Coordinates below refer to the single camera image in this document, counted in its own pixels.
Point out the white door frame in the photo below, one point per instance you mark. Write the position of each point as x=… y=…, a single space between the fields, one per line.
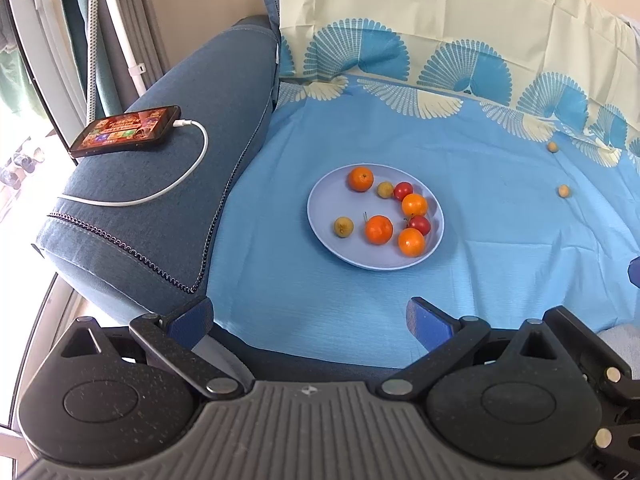
x=40 y=50

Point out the pile of shoes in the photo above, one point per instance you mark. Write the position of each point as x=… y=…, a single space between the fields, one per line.
x=20 y=162

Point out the black smartphone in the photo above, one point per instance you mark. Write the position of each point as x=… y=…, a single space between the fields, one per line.
x=125 y=130

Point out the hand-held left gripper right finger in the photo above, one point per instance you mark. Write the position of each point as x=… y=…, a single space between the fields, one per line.
x=426 y=321

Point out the light blue plate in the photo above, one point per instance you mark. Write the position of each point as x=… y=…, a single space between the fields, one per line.
x=330 y=200

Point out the orange tangerine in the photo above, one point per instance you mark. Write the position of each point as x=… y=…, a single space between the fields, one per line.
x=411 y=242
x=360 y=179
x=378 y=229
x=414 y=205

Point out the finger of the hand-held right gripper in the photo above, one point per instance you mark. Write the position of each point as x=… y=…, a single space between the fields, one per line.
x=635 y=272
x=590 y=340

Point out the yellow-green jujube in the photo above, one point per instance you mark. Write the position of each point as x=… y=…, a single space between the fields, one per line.
x=385 y=190
x=564 y=191
x=343 y=226
x=552 y=147

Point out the white curved tube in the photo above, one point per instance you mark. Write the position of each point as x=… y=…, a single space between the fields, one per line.
x=120 y=25

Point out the red cherry tomato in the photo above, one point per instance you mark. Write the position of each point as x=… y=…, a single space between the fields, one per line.
x=403 y=191
x=420 y=225

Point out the blue fabric sofa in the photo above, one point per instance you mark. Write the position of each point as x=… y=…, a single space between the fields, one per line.
x=165 y=200

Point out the grey curtain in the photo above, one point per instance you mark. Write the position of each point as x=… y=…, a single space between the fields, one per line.
x=145 y=10

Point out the blue fan-print bed sheet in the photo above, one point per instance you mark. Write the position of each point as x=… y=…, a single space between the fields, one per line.
x=500 y=240

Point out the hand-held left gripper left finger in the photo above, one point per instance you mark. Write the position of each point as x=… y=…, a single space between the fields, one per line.
x=192 y=319

